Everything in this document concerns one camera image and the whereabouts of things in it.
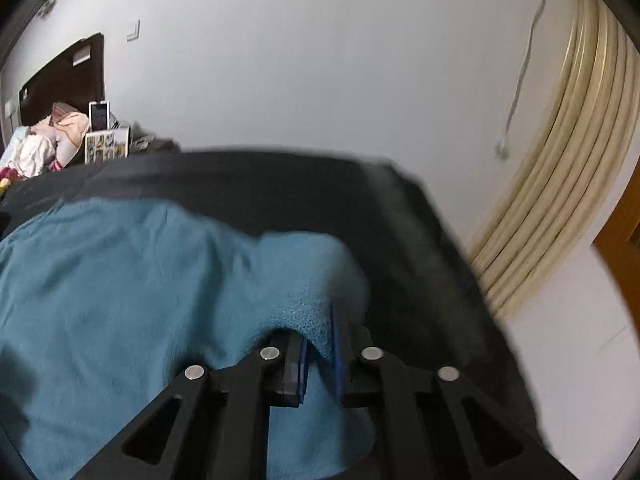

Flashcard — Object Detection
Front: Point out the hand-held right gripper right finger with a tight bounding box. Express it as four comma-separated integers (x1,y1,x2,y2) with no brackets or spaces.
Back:
330,300,571,480

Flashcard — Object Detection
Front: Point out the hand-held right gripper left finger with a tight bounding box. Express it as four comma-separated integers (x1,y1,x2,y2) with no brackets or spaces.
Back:
67,330,308,480

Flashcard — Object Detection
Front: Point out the teal fleece garment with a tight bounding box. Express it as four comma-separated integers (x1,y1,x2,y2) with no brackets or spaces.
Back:
0,197,376,480

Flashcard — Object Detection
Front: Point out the black bed cover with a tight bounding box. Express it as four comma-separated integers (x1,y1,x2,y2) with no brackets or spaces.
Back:
0,147,546,461

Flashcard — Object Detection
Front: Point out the dark nightstand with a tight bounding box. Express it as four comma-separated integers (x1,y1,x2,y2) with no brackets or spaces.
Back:
129,122,182,156

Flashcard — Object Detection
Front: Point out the cream curtain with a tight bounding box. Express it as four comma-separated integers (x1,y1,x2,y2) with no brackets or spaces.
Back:
467,0,640,321

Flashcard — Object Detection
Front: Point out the orange wooden panel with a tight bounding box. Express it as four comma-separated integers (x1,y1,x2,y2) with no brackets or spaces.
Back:
592,165,640,321

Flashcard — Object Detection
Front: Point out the white tablet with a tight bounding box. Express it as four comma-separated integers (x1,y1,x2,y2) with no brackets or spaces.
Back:
88,101,111,133

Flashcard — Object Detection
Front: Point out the pink striped pillow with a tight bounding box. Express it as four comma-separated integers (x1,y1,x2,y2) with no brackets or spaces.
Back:
50,101,91,163

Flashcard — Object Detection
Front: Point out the white crumpled garment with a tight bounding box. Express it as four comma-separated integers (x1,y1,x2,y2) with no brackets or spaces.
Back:
12,132,60,175

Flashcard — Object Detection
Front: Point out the dark wooden headboard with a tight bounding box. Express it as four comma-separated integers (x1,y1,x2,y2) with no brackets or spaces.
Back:
19,32,107,126

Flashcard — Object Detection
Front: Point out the photo collage frame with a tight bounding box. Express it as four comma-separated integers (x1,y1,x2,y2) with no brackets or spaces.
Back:
84,127,132,165

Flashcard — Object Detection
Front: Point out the white wall cable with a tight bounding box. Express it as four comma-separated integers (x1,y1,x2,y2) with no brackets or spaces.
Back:
495,0,547,161

